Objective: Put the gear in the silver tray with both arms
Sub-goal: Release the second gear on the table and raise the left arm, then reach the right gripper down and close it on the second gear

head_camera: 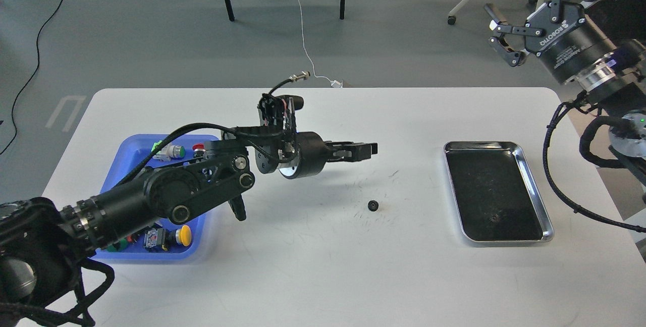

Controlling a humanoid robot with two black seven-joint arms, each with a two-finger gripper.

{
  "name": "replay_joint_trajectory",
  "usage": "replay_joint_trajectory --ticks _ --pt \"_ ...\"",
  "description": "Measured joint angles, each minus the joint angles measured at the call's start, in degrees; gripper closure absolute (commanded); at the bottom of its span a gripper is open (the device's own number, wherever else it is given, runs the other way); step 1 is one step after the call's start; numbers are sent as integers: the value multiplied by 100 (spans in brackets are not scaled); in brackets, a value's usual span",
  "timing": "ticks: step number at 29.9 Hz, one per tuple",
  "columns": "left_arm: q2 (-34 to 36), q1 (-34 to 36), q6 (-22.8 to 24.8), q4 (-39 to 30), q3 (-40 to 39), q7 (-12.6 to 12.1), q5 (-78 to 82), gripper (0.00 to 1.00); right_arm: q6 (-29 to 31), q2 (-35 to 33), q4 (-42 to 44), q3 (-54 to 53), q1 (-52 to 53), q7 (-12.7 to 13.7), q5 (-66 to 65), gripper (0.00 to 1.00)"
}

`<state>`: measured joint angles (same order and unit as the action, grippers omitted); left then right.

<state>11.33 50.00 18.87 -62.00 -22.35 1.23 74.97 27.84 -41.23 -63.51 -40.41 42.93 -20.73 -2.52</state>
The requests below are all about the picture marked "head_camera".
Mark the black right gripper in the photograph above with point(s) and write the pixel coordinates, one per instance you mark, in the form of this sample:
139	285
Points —
568	39

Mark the blue plastic tray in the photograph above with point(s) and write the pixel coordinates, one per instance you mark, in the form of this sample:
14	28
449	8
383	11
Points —
131	151

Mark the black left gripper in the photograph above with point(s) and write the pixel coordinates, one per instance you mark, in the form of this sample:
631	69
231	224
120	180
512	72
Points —
313	153

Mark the yellow push button switch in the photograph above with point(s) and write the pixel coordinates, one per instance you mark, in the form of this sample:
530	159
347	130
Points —
161	239

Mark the green mushroom button switch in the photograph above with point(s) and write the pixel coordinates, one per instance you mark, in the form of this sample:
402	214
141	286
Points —
119	246

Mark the green push button switch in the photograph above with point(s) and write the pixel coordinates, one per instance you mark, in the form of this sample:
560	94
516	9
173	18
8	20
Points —
170	152

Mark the red push button switch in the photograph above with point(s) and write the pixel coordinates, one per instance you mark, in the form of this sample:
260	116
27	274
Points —
198	151

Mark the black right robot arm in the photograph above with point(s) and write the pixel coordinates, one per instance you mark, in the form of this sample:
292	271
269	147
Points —
614	139

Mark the black cabinet on casters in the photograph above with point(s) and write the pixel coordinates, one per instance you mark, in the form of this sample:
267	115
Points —
620	20

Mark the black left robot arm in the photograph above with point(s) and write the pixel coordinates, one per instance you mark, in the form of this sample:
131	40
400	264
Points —
48	272

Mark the silver metal tray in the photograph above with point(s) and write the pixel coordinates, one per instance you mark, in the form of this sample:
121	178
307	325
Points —
489	177

